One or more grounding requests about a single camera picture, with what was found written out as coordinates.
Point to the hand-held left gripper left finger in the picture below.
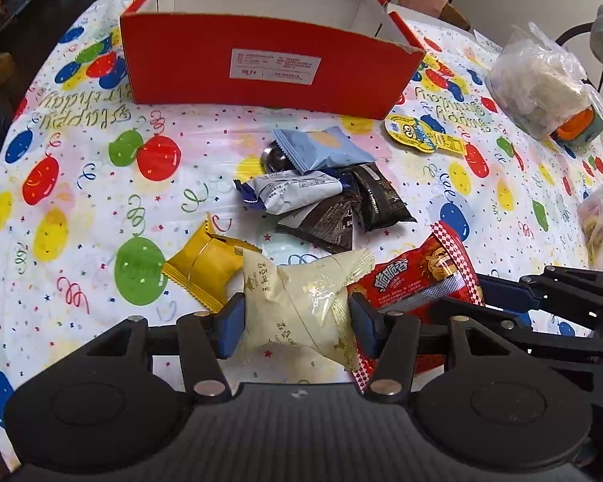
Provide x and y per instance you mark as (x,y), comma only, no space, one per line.
(232,326)

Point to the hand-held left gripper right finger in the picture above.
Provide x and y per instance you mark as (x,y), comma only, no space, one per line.
(364,329)

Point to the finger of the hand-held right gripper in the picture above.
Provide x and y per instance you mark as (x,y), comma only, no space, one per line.
(507,293)
(558,339)

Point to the cream snack packet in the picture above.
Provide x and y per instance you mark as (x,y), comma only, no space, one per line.
(291,301)

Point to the yellow snack packet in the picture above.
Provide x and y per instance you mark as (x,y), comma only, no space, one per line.
(206,261)

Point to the red noodle snack packet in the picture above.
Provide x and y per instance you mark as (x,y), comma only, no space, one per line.
(432,271)

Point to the dark brown snack packet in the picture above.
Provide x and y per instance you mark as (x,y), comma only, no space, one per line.
(382,201)

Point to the white and blue snack packet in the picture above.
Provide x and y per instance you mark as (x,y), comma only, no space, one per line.
(286,191)

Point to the yellow cartoon snack pack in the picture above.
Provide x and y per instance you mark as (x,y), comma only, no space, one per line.
(407,130)

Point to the red cardboard box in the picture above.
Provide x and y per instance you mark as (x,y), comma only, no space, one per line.
(181,65)

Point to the dark grey-brown snack packet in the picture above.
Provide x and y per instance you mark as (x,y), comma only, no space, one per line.
(326,226)

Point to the shiny dark round candy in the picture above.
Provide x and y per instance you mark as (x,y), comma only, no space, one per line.
(274,159)

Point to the orange and green toy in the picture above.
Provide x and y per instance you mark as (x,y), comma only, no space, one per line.
(573,128)

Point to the light blue snack packet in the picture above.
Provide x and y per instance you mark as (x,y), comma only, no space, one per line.
(326,148)

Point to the balloon print tablecloth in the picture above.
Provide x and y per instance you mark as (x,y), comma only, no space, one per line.
(80,221)

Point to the clear plastic bag white contents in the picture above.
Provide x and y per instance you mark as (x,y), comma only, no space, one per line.
(537,85)

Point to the black metal chair back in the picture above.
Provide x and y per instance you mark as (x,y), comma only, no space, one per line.
(573,32)

